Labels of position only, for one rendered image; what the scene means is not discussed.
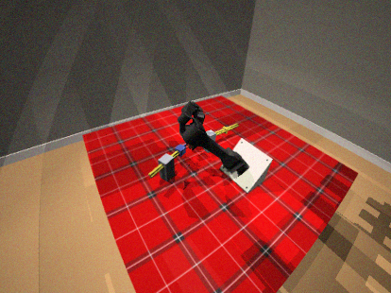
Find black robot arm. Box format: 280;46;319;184
178;101;250;175

